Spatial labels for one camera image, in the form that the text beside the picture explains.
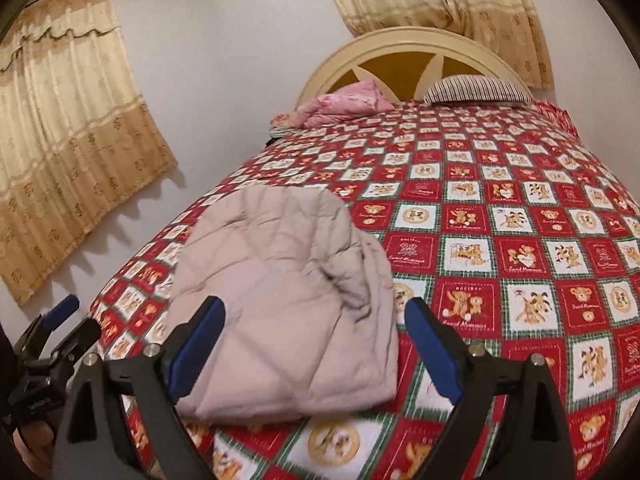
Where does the beige puffer jacket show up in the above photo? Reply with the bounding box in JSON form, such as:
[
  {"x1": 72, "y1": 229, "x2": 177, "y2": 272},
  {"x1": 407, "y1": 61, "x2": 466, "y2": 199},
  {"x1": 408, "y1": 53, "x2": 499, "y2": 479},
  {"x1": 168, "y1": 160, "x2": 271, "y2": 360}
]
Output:
[{"x1": 165, "y1": 185, "x2": 399, "y2": 422}]

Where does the person's left hand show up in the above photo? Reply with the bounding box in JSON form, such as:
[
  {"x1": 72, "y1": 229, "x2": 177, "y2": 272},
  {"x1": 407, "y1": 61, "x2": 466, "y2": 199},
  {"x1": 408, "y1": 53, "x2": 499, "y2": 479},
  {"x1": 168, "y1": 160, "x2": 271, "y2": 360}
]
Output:
[{"x1": 13, "y1": 422, "x2": 54, "y2": 480}]

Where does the red teddy bear quilt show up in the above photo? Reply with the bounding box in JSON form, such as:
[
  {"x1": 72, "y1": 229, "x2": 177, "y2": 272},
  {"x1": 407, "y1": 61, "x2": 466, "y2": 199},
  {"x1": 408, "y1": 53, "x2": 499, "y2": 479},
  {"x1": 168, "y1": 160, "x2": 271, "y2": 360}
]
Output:
[{"x1": 91, "y1": 102, "x2": 639, "y2": 479}]

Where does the red patterned pillow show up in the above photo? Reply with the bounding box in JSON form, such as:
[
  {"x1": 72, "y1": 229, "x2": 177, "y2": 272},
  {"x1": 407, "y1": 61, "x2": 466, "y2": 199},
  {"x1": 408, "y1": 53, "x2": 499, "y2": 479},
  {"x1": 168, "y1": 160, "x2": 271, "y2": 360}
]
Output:
[{"x1": 530, "y1": 100, "x2": 580, "y2": 141}]

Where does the striped pillow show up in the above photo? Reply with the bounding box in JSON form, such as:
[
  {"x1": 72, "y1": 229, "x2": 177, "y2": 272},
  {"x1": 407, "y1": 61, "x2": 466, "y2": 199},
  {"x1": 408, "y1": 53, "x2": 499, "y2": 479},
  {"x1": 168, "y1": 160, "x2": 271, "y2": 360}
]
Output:
[{"x1": 423, "y1": 75, "x2": 533, "y2": 105}]

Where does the pink floral blanket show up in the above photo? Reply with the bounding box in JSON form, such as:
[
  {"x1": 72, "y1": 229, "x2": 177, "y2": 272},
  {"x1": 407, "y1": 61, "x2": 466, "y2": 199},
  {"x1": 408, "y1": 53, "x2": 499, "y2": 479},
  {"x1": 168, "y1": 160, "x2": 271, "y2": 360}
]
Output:
[{"x1": 270, "y1": 79, "x2": 395, "y2": 129}]

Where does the cream arched wooden headboard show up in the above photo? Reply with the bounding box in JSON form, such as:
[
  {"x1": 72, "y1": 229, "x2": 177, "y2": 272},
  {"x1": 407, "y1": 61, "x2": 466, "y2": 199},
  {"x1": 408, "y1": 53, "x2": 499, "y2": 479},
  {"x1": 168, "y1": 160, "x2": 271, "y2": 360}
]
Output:
[{"x1": 296, "y1": 26, "x2": 533, "y2": 106}]

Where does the beige curtain behind headboard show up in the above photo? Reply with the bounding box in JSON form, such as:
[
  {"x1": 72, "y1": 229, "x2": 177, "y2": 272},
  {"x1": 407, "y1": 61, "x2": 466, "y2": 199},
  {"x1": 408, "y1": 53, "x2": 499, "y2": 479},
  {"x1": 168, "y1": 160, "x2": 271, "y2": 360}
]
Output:
[{"x1": 333, "y1": 0, "x2": 554, "y2": 90}]

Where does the beige curtain on side wall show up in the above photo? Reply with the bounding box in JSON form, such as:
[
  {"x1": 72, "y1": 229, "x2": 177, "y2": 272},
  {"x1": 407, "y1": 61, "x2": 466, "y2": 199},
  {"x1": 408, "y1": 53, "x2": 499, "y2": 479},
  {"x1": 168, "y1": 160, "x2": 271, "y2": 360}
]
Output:
[{"x1": 1, "y1": 0, "x2": 177, "y2": 307}]

